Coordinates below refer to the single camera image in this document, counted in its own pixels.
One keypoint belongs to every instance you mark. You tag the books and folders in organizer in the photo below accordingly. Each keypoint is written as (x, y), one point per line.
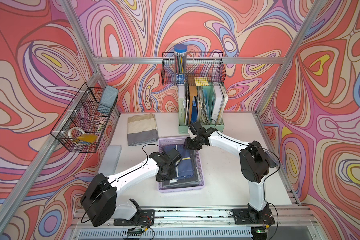
(205, 104)

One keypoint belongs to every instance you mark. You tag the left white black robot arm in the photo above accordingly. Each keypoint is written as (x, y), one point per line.
(100, 198)

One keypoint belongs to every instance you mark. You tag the pale grey flat case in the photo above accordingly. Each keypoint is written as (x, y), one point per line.
(110, 160)

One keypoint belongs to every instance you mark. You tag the blue pencil tube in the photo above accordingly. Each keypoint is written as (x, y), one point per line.
(180, 55)

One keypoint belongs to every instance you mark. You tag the small dark grey flat case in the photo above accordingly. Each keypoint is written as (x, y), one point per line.
(272, 159)

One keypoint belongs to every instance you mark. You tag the lilac perforated plastic basket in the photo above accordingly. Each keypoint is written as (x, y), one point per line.
(179, 140)

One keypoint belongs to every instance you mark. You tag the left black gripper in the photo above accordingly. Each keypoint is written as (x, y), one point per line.
(174, 174)

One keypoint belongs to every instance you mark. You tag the beige grey striped cloth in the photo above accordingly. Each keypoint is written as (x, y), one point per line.
(142, 129)

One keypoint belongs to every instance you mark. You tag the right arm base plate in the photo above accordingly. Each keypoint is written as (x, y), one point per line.
(250, 216)

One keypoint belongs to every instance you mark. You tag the black wire basket on left wall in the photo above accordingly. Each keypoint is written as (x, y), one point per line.
(85, 112)

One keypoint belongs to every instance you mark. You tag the yellow card in basket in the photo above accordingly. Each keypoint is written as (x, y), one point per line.
(86, 139)

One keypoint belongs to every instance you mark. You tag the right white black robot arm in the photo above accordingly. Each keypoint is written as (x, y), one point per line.
(254, 161)

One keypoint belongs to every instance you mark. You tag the black wire basket on wall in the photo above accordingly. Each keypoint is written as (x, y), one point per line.
(199, 64)
(85, 112)

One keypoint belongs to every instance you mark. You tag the clear tape roll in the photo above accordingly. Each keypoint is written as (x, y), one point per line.
(75, 132)

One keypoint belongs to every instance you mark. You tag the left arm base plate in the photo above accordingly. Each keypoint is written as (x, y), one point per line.
(129, 213)

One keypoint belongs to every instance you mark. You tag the grey blue sponge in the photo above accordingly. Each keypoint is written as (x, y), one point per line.
(109, 96)

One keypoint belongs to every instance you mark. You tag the yellow sticky note pad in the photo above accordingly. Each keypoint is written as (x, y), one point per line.
(201, 81)

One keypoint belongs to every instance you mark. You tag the aluminium front rail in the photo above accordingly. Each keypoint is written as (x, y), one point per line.
(202, 223)

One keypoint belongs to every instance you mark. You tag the black wire basket on back wall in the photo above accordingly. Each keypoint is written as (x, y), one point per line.
(199, 64)

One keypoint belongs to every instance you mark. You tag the navy cloth yellow stripe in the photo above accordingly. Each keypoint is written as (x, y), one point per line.
(185, 168)

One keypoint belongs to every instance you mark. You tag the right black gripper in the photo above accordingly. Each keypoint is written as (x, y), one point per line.
(188, 145)

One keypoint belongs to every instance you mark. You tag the grey checked pillowcase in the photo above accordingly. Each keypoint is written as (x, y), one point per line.
(184, 183)

